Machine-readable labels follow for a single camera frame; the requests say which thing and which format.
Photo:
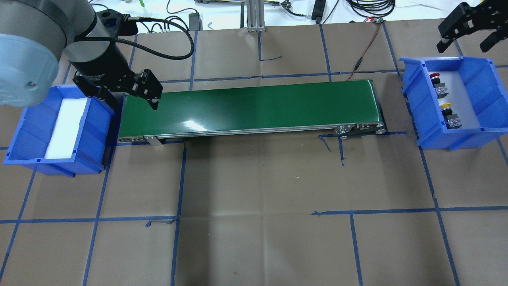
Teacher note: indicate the red push button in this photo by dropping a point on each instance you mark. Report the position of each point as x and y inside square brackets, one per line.
[440, 87]

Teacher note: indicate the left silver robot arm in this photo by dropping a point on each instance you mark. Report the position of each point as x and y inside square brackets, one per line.
[35, 34]

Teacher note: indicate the green conveyor belt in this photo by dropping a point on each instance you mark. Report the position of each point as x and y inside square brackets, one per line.
[349, 107]

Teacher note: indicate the blue bin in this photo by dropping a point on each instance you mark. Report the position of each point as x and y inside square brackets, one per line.
[485, 90]
[35, 127]

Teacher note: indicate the yellow push button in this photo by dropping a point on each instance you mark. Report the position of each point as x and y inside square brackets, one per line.
[452, 120]

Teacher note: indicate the aluminium frame post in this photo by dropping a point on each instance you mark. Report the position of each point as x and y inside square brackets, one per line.
[255, 16]

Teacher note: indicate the white foam pad bin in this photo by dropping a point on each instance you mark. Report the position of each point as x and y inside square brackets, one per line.
[65, 131]
[458, 97]

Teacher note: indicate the black power adapter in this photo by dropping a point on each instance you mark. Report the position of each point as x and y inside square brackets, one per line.
[195, 22]

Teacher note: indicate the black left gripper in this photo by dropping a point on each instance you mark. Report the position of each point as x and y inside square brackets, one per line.
[104, 57]

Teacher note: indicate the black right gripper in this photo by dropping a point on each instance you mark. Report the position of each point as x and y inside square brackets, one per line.
[469, 19]

